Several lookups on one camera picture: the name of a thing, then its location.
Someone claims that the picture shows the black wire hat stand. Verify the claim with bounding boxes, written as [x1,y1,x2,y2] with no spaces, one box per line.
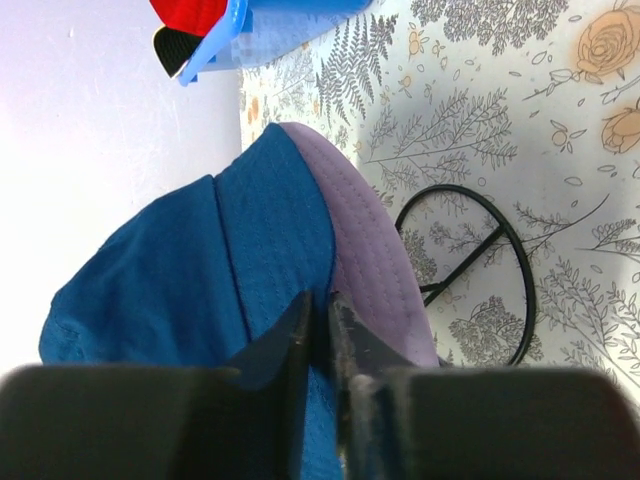
[395,184,544,367]

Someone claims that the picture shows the beige black hat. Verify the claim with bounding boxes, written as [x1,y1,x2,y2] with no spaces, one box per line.
[152,26,202,78]

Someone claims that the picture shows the red cap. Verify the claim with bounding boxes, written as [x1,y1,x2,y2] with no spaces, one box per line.
[150,0,228,37]

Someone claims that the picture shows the lilac bucket hat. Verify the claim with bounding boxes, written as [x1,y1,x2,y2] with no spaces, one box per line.
[281,122,439,367]

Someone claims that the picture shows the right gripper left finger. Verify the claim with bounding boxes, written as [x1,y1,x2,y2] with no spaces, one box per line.
[1,292,313,479]

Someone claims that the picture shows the blue plastic bin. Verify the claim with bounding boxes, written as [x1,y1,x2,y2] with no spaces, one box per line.
[177,0,370,86]

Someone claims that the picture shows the floral table mat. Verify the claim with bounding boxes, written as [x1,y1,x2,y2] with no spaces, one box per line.
[240,1,639,395]

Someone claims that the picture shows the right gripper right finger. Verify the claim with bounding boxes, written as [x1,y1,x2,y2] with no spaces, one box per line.
[328,294,639,479]

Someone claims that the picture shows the navy blue hat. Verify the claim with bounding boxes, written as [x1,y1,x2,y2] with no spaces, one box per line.
[39,124,342,479]

